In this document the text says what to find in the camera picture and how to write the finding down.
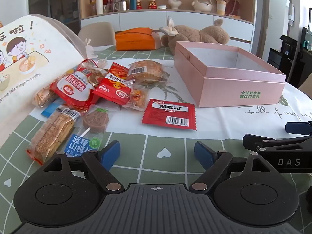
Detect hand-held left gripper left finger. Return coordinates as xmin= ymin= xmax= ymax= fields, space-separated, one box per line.
xmin=43 ymin=140 xmax=125 ymax=193

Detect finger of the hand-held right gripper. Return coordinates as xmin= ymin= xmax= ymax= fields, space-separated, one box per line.
xmin=285 ymin=121 xmax=312 ymax=135
xmin=242 ymin=134 xmax=312 ymax=152

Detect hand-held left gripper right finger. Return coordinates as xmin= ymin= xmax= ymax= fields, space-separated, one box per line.
xmin=191 ymin=141 xmax=277 ymax=193

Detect pink cardboard box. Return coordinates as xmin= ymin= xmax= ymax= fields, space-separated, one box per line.
xmin=174 ymin=41 xmax=286 ymax=108

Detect red packet with orange print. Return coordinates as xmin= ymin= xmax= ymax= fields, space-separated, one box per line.
xmin=93 ymin=62 xmax=132 ymax=106

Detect blue label snack packet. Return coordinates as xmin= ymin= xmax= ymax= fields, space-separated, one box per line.
xmin=64 ymin=133 xmax=103 ymax=158

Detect brown lollipop in wrapper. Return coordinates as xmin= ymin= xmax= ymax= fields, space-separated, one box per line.
xmin=79 ymin=105 xmax=113 ymax=139

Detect red packet with barcode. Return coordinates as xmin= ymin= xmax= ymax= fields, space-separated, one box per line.
xmin=141 ymin=99 xmax=197 ymax=132

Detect small orange snack packet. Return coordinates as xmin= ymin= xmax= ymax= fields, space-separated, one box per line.
xmin=125 ymin=86 xmax=150 ymax=111

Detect large wafer packet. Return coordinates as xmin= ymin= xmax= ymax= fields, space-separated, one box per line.
xmin=26 ymin=107 xmax=81 ymax=165

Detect black appliance stand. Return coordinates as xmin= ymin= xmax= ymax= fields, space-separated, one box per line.
xmin=267 ymin=27 xmax=312 ymax=86

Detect small blue packet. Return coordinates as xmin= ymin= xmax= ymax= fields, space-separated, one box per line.
xmin=40 ymin=102 xmax=64 ymax=118

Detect red and white snack packet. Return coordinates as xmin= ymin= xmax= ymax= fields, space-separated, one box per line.
xmin=50 ymin=73 xmax=100 ymax=109

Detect round cookie packet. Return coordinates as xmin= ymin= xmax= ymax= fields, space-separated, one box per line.
xmin=83 ymin=59 xmax=109 ymax=86

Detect small wafer packet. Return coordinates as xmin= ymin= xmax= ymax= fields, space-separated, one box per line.
xmin=32 ymin=84 xmax=59 ymax=108

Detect bread in clear wrapper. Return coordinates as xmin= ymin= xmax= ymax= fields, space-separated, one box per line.
xmin=125 ymin=60 xmax=172 ymax=86

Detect brown teddy bear plush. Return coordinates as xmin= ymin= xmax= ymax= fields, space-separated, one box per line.
xmin=160 ymin=19 xmax=230 ymax=49

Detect orange tissue pouch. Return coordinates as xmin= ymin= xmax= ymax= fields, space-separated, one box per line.
xmin=114 ymin=27 xmax=164 ymax=51

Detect beige chair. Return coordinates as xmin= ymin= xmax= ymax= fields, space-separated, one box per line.
xmin=77 ymin=22 xmax=117 ymax=48

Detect white cartoon printed bag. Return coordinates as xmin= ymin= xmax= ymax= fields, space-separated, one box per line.
xmin=0 ymin=15 xmax=84 ymax=147

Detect dark red plush toy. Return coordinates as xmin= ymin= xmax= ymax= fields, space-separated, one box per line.
xmin=223 ymin=0 xmax=241 ymax=16

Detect yellow white cup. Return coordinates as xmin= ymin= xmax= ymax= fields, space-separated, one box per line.
xmin=216 ymin=0 xmax=227 ymax=15

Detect white sideboard with wooden shelf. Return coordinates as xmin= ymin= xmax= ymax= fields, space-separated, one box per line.
xmin=78 ymin=0 xmax=256 ymax=53

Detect white ceramic pot yellow ears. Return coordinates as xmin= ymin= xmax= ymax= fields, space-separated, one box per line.
xmin=191 ymin=0 xmax=212 ymax=12

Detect steel kettle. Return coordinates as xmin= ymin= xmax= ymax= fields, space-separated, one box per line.
xmin=111 ymin=0 xmax=129 ymax=12

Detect glass door cabinet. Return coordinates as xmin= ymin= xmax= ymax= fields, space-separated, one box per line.
xmin=29 ymin=0 xmax=81 ymax=35

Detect white wall device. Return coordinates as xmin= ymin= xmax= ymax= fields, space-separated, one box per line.
xmin=287 ymin=4 xmax=295 ymax=26

